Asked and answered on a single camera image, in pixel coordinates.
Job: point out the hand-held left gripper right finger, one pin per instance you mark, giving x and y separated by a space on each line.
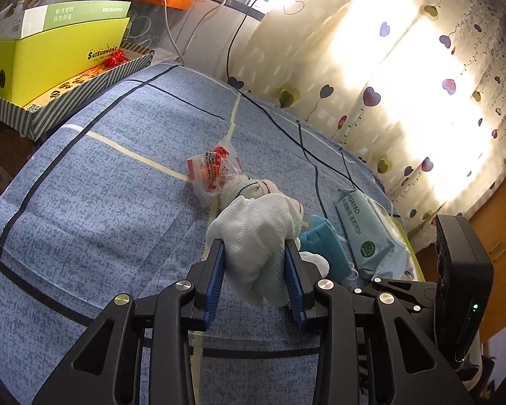
294 287

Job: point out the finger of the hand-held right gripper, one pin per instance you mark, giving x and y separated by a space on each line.
413 306
405 287

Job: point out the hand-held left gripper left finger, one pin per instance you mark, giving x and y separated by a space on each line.
214 278

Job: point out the blue face mask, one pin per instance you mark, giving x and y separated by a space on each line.
320 240

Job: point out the white knitted work glove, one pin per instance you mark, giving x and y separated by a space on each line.
253 236

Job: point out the red printed plastic bag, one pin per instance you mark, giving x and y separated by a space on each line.
213 168

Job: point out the wooden cabinet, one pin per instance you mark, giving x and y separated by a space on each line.
497 253

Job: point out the green wet wipes pack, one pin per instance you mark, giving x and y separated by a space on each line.
362 236

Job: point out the blue plaid bed sheet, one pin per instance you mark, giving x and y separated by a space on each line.
109 198

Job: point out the heart print curtain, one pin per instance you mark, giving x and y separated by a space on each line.
405 71

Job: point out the striped cardboard tray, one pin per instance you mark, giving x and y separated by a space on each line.
76 93

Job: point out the red tassel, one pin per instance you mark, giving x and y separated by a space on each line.
114 57

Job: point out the yellow-green closed box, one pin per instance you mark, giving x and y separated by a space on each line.
46 63

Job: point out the green white flat box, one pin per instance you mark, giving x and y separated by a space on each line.
67 12

